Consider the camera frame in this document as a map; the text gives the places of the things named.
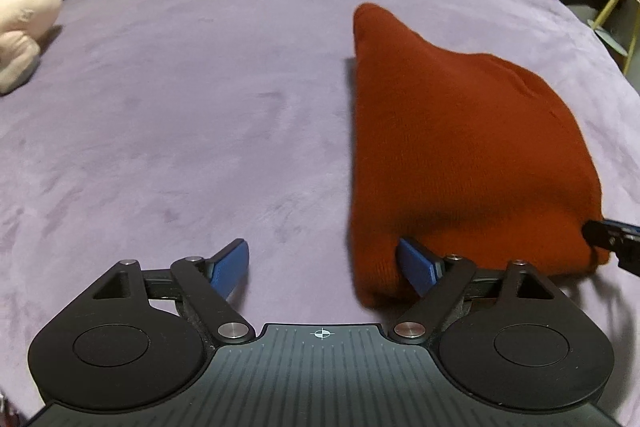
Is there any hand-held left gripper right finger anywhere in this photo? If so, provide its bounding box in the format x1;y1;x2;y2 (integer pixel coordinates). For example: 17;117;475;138
392;237;557;346

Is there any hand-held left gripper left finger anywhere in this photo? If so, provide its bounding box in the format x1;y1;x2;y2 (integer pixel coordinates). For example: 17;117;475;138
93;238;257;346

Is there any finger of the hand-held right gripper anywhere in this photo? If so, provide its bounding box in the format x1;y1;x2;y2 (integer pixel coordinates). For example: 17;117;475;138
582;219;640;279

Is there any red knit sweater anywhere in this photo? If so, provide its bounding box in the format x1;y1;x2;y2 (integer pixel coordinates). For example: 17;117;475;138
346;2;613;310

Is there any purple bed blanket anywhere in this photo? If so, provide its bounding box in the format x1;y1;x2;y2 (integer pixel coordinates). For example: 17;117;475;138
0;0;640;418

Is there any yellow stand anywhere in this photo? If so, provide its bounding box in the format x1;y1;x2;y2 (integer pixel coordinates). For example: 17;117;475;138
587;0;640;75

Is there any cream plush toy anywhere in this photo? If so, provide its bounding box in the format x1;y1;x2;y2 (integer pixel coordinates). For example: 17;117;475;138
0;0;64;96

